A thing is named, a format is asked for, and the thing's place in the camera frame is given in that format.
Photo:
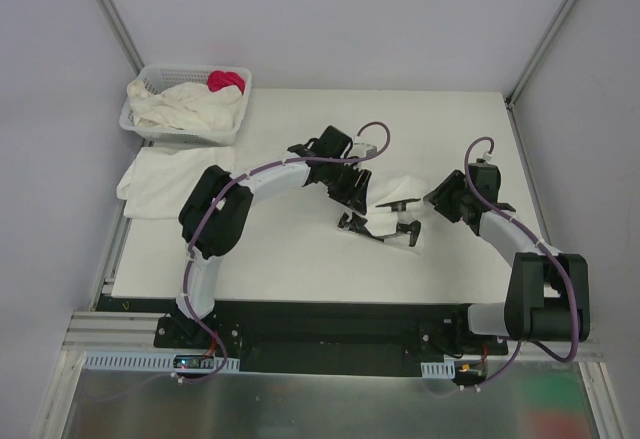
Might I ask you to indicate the cream clothes in basket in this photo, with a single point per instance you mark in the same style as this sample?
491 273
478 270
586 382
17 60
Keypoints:
186 106

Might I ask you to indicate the white cable duct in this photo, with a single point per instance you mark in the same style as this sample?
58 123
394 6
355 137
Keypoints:
444 370
158 362

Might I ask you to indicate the aluminium rail front left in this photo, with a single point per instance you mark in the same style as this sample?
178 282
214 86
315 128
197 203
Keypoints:
111 330

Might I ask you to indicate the red garment in basket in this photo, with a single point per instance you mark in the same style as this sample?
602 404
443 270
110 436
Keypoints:
218 80

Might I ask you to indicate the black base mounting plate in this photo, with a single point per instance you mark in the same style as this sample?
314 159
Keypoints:
318 338

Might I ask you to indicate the right aluminium frame post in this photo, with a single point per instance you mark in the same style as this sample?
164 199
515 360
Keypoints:
541 50

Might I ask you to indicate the left aluminium frame post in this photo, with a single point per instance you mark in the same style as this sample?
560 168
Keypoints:
121 34

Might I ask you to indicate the folded white t shirt stack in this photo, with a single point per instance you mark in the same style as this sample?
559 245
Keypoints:
160 179

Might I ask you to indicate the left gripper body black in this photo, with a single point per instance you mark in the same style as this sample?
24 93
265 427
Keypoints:
356 189

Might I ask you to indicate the aluminium frame post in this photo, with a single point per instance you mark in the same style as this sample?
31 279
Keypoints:
121 34
541 50

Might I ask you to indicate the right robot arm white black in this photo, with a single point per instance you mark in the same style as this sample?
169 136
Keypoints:
547 297

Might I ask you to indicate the right white cable duct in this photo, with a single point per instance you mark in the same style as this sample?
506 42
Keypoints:
444 370

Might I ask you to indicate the left white cable duct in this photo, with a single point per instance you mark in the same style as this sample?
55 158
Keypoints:
158 362

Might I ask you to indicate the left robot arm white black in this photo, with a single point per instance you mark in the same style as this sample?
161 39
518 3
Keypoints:
215 214

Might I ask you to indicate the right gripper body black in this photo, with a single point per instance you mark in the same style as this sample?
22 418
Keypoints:
442 194

